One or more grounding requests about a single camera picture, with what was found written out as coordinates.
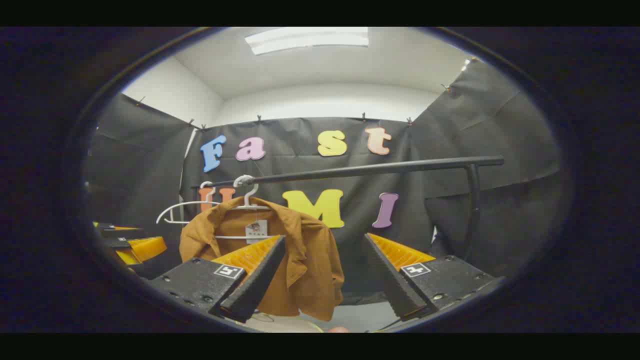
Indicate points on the grey tape wrap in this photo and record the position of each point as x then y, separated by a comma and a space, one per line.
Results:
244, 179

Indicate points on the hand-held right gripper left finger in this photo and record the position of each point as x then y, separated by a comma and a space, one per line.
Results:
260, 280

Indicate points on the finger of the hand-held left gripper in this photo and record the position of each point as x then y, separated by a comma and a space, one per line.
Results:
145, 247
122, 233

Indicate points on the brown jacket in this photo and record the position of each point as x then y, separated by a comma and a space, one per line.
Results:
310, 260

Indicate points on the long ceiling light panel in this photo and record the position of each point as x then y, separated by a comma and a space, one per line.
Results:
305, 40

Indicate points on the white hanger with taped hook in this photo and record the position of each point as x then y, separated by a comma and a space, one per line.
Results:
250, 206

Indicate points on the black clothes rack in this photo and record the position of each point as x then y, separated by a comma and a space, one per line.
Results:
375, 169

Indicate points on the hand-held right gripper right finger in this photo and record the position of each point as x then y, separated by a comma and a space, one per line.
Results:
390, 280

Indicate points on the white plastic hanger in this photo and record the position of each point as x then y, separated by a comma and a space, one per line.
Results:
190, 202

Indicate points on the black backdrop cloth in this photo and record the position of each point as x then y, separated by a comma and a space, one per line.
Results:
450, 140

